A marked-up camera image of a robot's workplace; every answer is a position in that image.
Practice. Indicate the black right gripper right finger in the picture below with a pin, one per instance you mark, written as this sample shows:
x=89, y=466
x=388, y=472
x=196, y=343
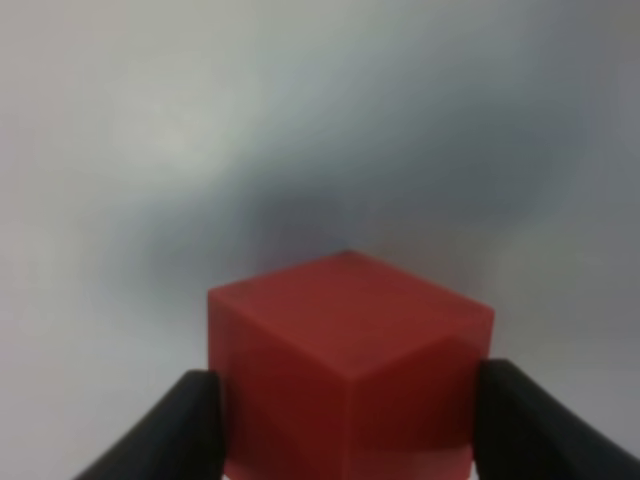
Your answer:
x=522, y=432

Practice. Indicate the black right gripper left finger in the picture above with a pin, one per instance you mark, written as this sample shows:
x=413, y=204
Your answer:
x=181, y=437

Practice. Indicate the red cube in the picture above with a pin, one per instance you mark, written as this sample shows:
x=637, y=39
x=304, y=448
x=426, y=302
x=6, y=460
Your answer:
x=346, y=367

